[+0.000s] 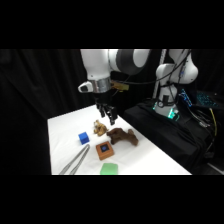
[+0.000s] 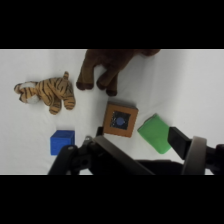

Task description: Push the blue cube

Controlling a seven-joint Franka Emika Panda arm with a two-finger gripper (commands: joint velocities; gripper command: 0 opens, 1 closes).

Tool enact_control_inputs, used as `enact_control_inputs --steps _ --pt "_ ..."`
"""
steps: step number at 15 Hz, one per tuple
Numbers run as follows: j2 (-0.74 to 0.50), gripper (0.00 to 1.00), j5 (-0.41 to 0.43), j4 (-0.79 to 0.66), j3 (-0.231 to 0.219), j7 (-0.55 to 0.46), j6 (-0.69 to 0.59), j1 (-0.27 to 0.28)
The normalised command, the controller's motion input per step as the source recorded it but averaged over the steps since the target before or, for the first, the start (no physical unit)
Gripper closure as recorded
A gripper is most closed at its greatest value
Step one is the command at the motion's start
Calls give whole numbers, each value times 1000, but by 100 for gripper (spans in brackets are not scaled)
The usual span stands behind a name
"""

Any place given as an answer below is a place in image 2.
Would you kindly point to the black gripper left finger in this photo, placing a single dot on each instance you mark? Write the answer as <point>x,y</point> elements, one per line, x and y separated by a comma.
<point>76,158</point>

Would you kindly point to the blue cube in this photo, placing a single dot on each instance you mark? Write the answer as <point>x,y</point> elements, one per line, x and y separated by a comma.
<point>62,141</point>

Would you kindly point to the brown plush animal toy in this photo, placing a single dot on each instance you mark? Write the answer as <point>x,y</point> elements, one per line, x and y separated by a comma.
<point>103,66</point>

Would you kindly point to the striped tiger plush toy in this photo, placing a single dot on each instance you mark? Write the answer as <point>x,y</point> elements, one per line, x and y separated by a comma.
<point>50,91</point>

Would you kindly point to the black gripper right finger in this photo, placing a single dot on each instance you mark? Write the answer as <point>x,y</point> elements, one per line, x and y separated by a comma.
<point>193,151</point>

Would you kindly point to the brown box with blue circle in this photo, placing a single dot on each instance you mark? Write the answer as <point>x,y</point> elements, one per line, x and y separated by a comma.
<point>120,120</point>

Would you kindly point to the green block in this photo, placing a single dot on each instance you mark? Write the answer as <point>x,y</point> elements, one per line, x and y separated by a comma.
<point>155,133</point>

